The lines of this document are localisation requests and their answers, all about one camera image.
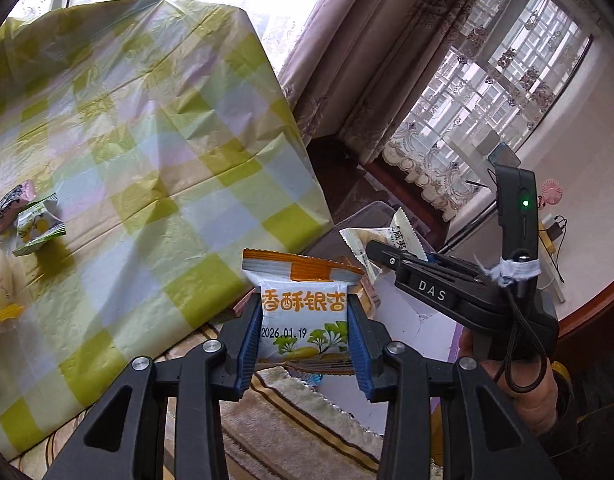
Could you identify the dark wooden windowsill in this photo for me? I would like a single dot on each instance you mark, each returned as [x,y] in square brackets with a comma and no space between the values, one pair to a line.
[347,170]

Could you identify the pink blue snack packet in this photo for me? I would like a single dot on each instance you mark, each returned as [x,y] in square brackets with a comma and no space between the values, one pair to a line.
[9,207]

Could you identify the small pink fan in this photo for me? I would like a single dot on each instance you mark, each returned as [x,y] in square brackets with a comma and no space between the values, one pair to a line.
[552,192]

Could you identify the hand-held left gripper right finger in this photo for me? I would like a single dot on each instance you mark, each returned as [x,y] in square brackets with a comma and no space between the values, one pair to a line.
[361,355]

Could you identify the brown patterned curtain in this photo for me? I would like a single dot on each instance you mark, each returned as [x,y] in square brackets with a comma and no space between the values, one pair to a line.
[367,35]

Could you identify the black charger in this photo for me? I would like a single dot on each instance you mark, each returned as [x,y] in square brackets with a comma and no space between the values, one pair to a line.
[557,227]

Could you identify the cream white snack packet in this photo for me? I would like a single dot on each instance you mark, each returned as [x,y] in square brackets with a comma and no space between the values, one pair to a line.
[407,235]

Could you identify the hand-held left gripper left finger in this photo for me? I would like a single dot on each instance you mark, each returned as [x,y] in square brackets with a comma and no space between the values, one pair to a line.
[247,350]

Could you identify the clear plastic storage box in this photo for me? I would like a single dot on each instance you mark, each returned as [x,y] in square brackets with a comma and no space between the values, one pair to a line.
[357,217]

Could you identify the person's right hand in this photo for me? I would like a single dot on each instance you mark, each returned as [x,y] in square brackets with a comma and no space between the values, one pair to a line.
[529,410]

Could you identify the green white snack packet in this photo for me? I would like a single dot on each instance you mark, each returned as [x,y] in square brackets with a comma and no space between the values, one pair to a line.
[37,225]

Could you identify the beige striped rug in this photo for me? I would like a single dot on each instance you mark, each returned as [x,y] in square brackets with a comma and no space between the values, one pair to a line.
[287,425]

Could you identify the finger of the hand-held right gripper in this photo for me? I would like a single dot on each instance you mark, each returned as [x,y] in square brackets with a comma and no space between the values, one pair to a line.
[387,257]

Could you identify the green checkered plastic tablecloth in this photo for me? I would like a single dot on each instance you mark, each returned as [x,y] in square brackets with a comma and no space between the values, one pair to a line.
[162,160]

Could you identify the white lace curtain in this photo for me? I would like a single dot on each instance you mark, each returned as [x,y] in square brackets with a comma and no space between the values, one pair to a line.
[487,85]

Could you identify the white orange snack packet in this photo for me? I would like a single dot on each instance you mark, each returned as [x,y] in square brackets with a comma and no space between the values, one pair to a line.
[302,310]

